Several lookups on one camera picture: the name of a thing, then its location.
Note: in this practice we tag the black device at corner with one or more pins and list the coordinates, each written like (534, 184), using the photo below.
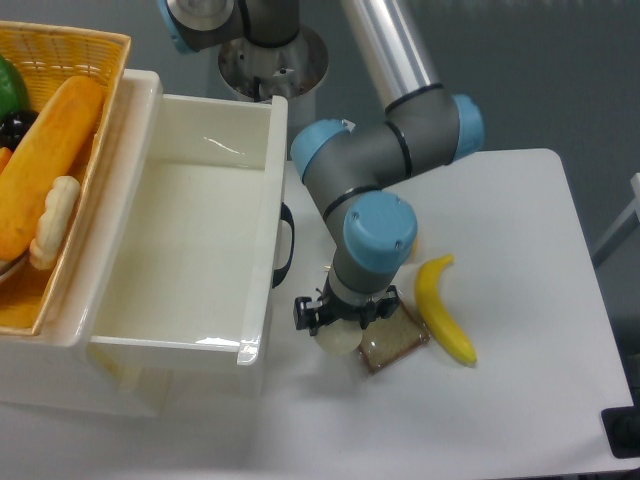
(622, 430)

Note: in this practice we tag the white drawer cabinet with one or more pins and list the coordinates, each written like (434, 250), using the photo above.
(60, 367)

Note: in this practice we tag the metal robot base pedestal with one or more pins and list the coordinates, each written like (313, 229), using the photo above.
(294, 71)

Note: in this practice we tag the white open drawer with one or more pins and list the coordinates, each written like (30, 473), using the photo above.
(190, 285)

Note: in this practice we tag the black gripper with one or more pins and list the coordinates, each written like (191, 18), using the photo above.
(311, 314)

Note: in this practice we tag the white frame at right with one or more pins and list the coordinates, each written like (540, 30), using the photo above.
(619, 230)

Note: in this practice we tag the yellow wicker basket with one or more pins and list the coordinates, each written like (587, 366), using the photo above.
(46, 56)

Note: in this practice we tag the bagged brown bread slice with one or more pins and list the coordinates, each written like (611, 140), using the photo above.
(387, 341)

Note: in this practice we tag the yellow bell pepper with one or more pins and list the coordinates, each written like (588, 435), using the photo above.
(414, 251)

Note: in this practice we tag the green bell pepper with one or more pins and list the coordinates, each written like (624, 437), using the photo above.
(13, 95)

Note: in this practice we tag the black drawer handle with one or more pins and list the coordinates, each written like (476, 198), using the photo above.
(286, 245)

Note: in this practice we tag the yellow banana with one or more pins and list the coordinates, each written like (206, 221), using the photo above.
(435, 315)

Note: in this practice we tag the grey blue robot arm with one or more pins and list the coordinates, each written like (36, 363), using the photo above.
(348, 170)

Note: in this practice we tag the orange baguette loaf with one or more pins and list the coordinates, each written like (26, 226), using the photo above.
(46, 152)

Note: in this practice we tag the black grapes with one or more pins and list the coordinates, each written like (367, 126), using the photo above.
(14, 127)

